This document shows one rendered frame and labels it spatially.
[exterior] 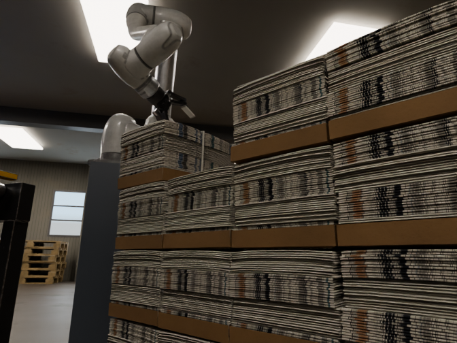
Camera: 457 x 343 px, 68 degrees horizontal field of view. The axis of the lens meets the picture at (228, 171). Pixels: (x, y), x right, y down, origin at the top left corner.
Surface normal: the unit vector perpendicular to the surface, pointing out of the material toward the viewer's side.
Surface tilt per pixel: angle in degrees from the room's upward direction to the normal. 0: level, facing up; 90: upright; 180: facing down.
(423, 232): 91
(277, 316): 90
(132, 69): 138
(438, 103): 92
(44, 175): 90
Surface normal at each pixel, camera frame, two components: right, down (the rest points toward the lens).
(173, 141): 0.74, -0.15
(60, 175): 0.20, -0.24
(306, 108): -0.65, -0.20
